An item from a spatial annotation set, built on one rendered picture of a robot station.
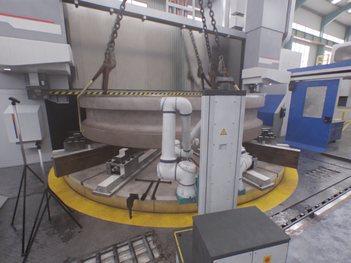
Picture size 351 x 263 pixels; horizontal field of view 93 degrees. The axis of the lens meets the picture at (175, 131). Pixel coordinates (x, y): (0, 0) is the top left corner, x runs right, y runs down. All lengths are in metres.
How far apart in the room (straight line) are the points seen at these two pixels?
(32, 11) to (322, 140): 7.84
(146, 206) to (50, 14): 3.67
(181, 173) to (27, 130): 4.39
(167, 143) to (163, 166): 0.21
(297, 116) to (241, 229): 6.18
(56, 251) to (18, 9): 3.68
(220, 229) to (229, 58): 6.92
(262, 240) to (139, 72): 5.16
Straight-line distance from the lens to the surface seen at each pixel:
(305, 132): 7.19
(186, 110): 1.46
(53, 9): 4.21
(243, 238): 1.33
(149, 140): 2.88
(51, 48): 3.60
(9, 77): 4.68
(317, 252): 2.83
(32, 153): 5.81
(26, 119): 5.25
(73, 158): 3.71
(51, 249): 2.76
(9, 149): 5.89
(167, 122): 1.45
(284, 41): 7.92
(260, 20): 6.81
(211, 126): 1.28
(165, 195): 2.62
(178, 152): 1.77
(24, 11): 4.23
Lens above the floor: 1.73
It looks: 12 degrees down
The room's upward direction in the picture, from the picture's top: straight up
